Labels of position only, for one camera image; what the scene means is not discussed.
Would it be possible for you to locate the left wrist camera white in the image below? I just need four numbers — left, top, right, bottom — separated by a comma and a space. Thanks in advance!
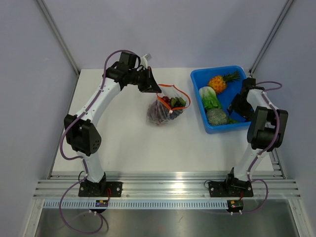
140, 53, 152, 68

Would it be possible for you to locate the clear zip bag orange zipper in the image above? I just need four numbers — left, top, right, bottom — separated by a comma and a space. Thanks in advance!
146, 84, 191, 126

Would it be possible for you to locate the dark purple grape bunch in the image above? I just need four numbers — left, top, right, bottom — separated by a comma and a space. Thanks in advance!
147, 100, 170, 125

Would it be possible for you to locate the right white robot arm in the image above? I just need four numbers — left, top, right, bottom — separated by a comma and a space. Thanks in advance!
223, 78, 288, 197

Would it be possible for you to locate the blue black grape bunch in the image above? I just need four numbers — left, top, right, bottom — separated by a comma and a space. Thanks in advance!
170, 97, 186, 120

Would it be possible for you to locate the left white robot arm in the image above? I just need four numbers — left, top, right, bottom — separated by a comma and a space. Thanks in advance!
61, 50, 161, 198

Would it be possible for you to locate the orange toy pineapple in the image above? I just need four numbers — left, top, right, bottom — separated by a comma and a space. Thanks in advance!
207, 71, 240, 94

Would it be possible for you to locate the small green grape bunch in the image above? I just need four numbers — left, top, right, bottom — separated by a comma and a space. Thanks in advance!
228, 118, 239, 124

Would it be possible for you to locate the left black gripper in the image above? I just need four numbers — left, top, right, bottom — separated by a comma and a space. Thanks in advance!
128, 66, 161, 93

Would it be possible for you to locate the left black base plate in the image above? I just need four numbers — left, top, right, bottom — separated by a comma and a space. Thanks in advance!
78, 181, 123, 198

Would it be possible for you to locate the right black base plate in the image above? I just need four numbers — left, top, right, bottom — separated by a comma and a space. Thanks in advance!
207, 181, 254, 198

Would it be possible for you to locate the green cabbage toy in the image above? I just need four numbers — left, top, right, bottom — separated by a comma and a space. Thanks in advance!
199, 86, 222, 111

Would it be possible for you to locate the aluminium rail frame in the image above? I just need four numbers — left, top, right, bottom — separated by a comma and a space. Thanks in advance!
33, 170, 301, 200

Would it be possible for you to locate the green cantaloupe melon toy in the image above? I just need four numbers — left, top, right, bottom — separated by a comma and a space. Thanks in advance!
206, 108, 229, 126

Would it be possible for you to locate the white slotted cable duct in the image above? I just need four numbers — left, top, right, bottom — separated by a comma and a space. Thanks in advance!
43, 199, 228, 210

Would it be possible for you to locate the blue plastic bin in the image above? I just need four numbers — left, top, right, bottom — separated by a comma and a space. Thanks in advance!
191, 66, 250, 134

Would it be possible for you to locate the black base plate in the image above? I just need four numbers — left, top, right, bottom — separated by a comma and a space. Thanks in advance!
207, 181, 254, 198
78, 181, 123, 198

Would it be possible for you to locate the red grape bunch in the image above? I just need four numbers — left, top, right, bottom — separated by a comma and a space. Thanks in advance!
162, 96, 171, 104

